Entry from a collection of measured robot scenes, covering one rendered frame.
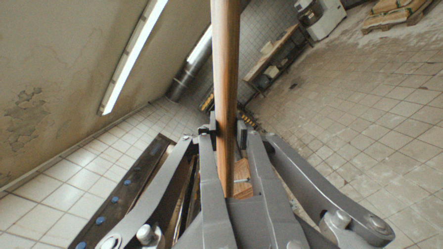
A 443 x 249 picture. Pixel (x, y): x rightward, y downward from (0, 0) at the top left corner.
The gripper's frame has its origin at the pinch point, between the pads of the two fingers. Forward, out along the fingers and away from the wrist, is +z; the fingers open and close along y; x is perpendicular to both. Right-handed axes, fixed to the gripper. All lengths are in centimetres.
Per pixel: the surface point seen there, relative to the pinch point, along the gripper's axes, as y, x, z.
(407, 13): 306, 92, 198
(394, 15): 304, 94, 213
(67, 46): -69, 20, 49
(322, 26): 311, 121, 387
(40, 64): -75, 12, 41
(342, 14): 364, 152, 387
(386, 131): 205, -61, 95
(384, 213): 157, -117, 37
